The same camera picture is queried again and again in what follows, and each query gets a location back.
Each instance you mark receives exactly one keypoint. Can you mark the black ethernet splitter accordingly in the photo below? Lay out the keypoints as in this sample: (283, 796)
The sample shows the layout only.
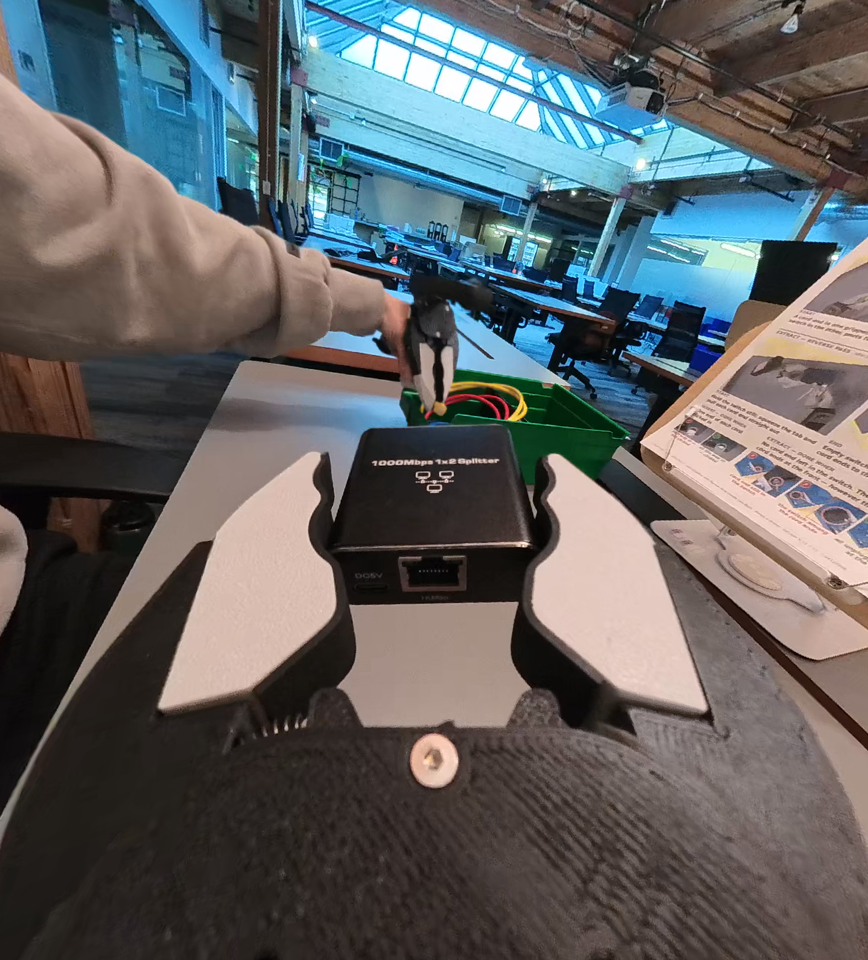
(434, 487)

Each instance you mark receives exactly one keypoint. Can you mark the black office chair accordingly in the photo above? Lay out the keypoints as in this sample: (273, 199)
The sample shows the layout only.
(614, 315)
(678, 330)

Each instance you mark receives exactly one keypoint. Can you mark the person's left forearm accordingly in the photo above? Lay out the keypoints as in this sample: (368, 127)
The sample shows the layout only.
(141, 262)

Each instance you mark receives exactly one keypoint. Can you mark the grey desk with wooden edge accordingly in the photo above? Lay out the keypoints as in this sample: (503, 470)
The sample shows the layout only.
(494, 352)

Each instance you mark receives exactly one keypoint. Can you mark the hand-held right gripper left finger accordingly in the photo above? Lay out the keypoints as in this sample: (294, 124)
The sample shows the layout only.
(253, 600)

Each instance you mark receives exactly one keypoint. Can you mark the black monitor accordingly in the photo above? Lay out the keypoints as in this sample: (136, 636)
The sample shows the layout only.
(790, 274)

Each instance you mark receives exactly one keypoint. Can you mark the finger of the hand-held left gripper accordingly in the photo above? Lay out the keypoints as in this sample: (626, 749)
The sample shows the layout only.
(422, 367)
(449, 360)

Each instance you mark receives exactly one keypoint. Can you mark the printed instruction sheet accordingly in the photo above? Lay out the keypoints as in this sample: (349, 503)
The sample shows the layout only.
(816, 420)

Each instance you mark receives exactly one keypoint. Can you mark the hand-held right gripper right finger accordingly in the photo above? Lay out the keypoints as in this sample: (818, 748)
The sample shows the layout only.
(614, 615)

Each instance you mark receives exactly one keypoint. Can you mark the black backpack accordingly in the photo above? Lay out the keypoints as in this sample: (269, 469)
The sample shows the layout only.
(130, 525)

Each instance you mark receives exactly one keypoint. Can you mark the ceiling spot lamp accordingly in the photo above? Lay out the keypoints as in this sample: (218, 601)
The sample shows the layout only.
(792, 19)

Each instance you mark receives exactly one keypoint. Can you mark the green plastic bin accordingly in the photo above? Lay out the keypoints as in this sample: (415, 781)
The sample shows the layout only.
(576, 442)

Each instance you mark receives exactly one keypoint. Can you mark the black high-back chair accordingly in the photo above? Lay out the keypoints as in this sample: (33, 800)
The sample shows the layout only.
(237, 202)

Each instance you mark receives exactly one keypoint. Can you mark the white ceiling projector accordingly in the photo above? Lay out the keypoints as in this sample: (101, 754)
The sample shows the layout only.
(629, 101)

